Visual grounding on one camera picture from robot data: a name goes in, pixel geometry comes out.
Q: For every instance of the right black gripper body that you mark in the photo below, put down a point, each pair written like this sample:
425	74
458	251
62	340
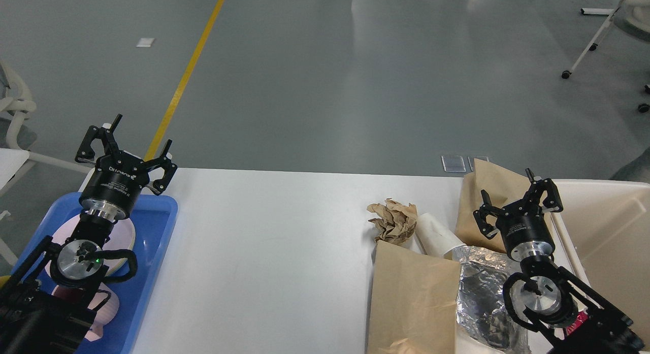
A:
525	233

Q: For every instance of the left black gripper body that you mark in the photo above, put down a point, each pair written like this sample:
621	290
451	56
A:
114	187

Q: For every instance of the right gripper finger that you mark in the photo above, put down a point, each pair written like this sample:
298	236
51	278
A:
486	209
541	197

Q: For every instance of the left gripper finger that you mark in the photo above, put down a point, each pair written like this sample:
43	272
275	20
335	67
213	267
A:
156	174
105	134

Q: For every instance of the pink plate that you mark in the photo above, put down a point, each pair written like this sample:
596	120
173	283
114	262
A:
122	237

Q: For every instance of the pink mug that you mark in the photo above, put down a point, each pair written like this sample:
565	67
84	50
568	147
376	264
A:
109	308

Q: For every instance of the brown paper bag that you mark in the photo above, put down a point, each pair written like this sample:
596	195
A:
413	302
505	188

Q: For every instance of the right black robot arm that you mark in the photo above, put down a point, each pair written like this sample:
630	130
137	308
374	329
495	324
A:
542	296

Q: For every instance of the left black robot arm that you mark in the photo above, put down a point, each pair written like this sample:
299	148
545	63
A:
52	298

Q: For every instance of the clear floor plate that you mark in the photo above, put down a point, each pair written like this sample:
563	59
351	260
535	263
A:
460	163

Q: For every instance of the beige plastic bin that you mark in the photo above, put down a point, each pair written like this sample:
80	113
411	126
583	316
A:
608	225

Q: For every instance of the white paper cup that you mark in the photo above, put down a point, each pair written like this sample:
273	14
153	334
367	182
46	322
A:
434	237

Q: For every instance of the blue plastic tray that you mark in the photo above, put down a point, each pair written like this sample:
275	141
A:
154	218

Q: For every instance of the white side table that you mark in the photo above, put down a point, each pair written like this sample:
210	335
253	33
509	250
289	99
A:
11	161

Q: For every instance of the crumpled brown paper ball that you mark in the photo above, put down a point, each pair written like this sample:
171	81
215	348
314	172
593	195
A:
395	222

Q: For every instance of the crumpled aluminium foil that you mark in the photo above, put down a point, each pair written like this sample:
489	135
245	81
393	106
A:
481	310

